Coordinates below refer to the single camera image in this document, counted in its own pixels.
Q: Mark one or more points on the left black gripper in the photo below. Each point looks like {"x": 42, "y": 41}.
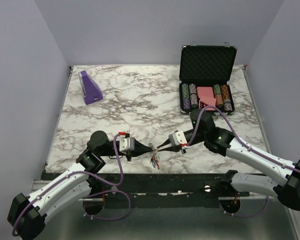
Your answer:
{"x": 139, "y": 149}

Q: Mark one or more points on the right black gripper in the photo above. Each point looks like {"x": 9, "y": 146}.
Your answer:
{"x": 175, "y": 149}

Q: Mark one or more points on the red keyring with keys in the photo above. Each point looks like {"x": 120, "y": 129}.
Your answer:
{"x": 154, "y": 158}

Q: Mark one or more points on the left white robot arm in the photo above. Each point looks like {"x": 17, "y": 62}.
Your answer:
{"x": 28, "y": 214}

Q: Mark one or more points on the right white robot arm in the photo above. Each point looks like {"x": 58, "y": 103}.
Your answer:
{"x": 280, "y": 177}

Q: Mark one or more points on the pink playing card deck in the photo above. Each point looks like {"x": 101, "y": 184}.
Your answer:
{"x": 205, "y": 96}

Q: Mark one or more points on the purple wedge-shaped box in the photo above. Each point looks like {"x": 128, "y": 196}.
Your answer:
{"x": 91, "y": 92}

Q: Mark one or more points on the black poker chip case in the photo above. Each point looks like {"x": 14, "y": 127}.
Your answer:
{"x": 206, "y": 66}

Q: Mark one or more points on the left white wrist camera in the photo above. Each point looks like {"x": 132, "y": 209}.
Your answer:
{"x": 126, "y": 143}

